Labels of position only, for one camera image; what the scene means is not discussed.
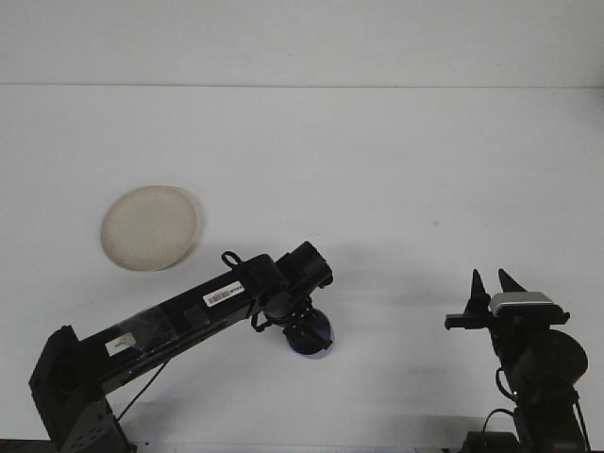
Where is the pale blue cup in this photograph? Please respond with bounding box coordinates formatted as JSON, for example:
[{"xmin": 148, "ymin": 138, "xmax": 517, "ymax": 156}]
[{"xmin": 287, "ymin": 309, "xmax": 335, "ymax": 362}]

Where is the pale round plate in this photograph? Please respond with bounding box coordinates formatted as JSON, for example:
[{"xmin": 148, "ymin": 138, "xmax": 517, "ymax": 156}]
[{"xmin": 100, "ymin": 184, "xmax": 208, "ymax": 274}]

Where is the arm grey camera box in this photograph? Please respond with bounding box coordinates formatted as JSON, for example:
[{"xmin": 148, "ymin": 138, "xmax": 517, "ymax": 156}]
[{"xmin": 489, "ymin": 291, "xmax": 566, "ymax": 318}]

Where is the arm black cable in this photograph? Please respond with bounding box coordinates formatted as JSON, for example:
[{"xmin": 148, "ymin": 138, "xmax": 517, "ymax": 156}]
[
  {"xmin": 481, "ymin": 367, "xmax": 592, "ymax": 449},
  {"xmin": 115, "ymin": 251, "xmax": 271, "ymax": 424}
]

